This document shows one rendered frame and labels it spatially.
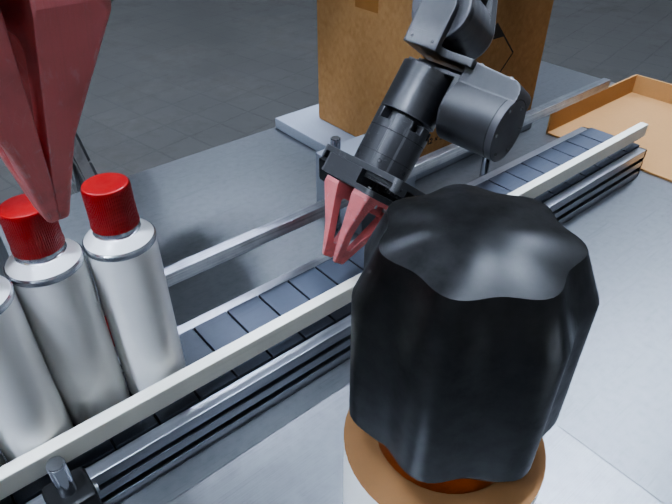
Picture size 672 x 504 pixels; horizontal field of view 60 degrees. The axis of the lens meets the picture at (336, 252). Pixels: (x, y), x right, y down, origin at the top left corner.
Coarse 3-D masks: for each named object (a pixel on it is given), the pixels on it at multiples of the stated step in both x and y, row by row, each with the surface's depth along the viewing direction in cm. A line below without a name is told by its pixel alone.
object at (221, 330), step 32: (544, 160) 86; (608, 160) 86; (544, 192) 79; (352, 256) 67; (288, 288) 63; (320, 288) 63; (224, 320) 59; (256, 320) 59; (320, 320) 59; (192, 352) 55; (224, 384) 52; (160, 416) 49; (96, 448) 47
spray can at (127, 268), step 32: (96, 192) 39; (128, 192) 40; (96, 224) 40; (128, 224) 41; (96, 256) 41; (128, 256) 41; (160, 256) 44; (128, 288) 42; (160, 288) 45; (128, 320) 44; (160, 320) 46; (128, 352) 46; (160, 352) 47; (128, 384) 50
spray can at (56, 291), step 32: (32, 224) 37; (32, 256) 38; (64, 256) 40; (32, 288) 39; (64, 288) 40; (32, 320) 41; (64, 320) 41; (96, 320) 43; (64, 352) 42; (96, 352) 44; (64, 384) 45; (96, 384) 45
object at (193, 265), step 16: (608, 80) 89; (576, 96) 85; (528, 112) 80; (544, 112) 81; (432, 160) 69; (448, 160) 71; (304, 208) 60; (320, 208) 60; (272, 224) 58; (288, 224) 58; (304, 224) 60; (240, 240) 56; (256, 240) 57; (192, 256) 54; (208, 256) 54; (224, 256) 55; (176, 272) 52; (192, 272) 53
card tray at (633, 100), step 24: (600, 96) 111; (624, 96) 117; (648, 96) 117; (552, 120) 103; (576, 120) 108; (600, 120) 108; (624, 120) 108; (648, 120) 108; (648, 144) 100; (648, 168) 93
